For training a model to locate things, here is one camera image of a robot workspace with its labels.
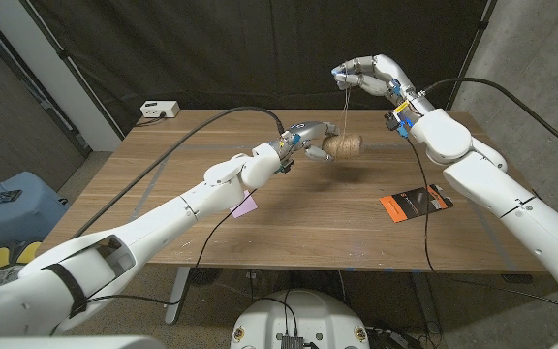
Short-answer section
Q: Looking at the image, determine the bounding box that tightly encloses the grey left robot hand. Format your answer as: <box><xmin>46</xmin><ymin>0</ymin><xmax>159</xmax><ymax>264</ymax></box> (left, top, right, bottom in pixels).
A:
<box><xmin>272</xmin><ymin>120</ymin><xmax>342</xmax><ymax>164</ymax></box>

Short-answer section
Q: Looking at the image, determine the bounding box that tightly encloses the brown twine spool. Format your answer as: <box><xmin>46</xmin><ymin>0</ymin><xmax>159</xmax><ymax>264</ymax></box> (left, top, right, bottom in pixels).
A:
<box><xmin>321</xmin><ymin>81</ymin><xmax>365</xmax><ymax>161</ymax></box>

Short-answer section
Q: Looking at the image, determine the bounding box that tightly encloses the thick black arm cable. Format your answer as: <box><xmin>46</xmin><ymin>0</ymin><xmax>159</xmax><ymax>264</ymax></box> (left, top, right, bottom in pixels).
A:
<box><xmin>421</xmin><ymin>77</ymin><xmax>558</xmax><ymax>161</ymax></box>
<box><xmin>70</xmin><ymin>106</ymin><xmax>286</xmax><ymax>239</ymax></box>

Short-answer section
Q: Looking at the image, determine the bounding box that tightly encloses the orange and black package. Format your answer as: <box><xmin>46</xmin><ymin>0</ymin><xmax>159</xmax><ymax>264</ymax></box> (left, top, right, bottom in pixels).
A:
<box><xmin>379</xmin><ymin>183</ymin><xmax>454</xmax><ymax>224</ymax></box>

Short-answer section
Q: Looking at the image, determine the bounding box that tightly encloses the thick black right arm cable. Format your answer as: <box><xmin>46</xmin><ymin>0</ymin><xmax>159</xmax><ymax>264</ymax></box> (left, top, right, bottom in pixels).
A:
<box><xmin>421</xmin><ymin>77</ymin><xmax>558</xmax><ymax>161</ymax></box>

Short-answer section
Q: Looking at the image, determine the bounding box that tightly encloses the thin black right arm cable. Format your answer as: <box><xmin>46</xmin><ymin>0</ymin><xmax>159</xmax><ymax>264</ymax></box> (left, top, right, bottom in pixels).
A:
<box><xmin>404</xmin><ymin>135</ymin><xmax>558</xmax><ymax>319</ymax></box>

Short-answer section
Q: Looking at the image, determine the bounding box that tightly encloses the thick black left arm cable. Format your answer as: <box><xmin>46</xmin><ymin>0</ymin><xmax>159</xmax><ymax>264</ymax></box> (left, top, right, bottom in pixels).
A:
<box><xmin>70</xmin><ymin>106</ymin><xmax>286</xmax><ymax>239</ymax></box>

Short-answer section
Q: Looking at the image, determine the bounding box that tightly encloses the black backdrop stand pole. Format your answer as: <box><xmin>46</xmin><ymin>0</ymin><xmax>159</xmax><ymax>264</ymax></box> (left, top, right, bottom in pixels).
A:
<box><xmin>19</xmin><ymin>0</ymin><xmax>126</xmax><ymax>141</ymax></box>
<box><xmin>447</xmin><ymin>0</ymin><xmax>498</xmax><ymax>111</ymax></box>

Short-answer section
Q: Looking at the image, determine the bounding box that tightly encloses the blue plastic container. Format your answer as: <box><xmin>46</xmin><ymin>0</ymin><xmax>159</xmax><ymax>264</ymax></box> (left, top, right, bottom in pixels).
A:
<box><xmin>0</xmin><ymin>171</ymin><xmax>70</xmax><ymax>246</ymax></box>

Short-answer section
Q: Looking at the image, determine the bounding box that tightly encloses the black ribbed round object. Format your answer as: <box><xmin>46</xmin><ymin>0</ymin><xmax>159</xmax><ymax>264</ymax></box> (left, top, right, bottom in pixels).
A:
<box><xmin>189</xmin><ymin>267</ymin><xmax>223</xmax><ymax>288</ymax></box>

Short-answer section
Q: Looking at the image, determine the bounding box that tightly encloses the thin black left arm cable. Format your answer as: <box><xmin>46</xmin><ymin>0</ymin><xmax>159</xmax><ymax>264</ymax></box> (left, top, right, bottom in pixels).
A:
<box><xmin>50</xmin><ymin>188</ymin><xmax>259</xmax><ymax>335</ymax></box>

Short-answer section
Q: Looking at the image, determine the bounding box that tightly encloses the black torso cable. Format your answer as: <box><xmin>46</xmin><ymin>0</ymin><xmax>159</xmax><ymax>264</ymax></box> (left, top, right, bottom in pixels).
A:
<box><xmin>258</xmin><ymin>289</ymin><xmax>300</xmax><ymax>340</ymax></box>

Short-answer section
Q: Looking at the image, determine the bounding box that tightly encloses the pink sticky note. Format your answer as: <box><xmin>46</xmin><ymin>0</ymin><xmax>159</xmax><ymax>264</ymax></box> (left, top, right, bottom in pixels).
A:
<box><xmin>230</xmin><ymin>189</ymin><xmax>259</xmax><ymax>219</ymax></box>

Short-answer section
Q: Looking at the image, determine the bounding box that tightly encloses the white power outlet box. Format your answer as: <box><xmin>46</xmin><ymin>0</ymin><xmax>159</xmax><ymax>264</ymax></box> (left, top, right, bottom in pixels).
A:
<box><xmin>139</xmin><ymin>100</ymin><xmax>181</xmax><ymax>119</ymax></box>

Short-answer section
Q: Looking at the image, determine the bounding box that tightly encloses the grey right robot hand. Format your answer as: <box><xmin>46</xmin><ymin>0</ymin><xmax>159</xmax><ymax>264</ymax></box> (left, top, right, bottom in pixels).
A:
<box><xmin>330</xmin><ymin>53</ymin><xmax>436</xmax><ymax>117</ymax></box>

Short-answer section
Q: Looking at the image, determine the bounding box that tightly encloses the grey power strip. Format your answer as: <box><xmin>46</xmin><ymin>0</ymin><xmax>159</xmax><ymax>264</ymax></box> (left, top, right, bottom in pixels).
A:
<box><xmin>369</xmin><ymin>328</ymin><xmax>423</xmax><ymax>349</ymax></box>

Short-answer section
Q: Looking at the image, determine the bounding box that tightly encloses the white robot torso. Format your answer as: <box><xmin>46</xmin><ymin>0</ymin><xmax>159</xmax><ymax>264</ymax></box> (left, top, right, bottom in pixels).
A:
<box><xmin>230</xmin><ymin>289</ymin><xmax>371</xmax><ymax>349</ymax></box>

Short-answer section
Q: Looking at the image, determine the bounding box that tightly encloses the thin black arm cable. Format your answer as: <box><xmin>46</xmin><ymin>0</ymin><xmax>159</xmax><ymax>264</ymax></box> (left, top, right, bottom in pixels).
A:
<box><xmin>50</xmin><ymin>188</ymin><xmax>259</xmax><ymax>335</ymax></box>
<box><xmin>404</xmin><ymin>135</ymin><xmax>558</xmax><ymax>319</ymax></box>

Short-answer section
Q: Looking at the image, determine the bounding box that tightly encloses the grey table leg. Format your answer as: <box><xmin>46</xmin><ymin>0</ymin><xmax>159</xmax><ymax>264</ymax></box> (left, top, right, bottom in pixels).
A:
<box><xmin>164</xmin><ymin>266</ymin><xmax>193</xmax><ymax>326</ymax></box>

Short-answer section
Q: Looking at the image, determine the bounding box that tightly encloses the black backdrop curtain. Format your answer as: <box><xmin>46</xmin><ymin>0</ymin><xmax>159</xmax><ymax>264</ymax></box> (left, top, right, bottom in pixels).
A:
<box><xmin>19</xmin><ymin>0</ymin><xmax>491</xmax><ymax>137</ymax></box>

